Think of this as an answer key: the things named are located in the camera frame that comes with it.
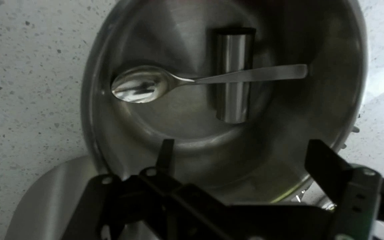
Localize silver steel pot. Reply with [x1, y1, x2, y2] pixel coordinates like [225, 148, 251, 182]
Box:
[5, 0, 369, 240]

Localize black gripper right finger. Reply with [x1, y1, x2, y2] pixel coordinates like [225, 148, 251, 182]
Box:
[306, 140, 353, 196]

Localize silver metal spoon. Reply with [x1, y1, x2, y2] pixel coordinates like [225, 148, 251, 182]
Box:
[111, 64, 310, 104]

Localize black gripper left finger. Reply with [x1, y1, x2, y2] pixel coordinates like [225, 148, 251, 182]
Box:
[157, 138, 175, 174]

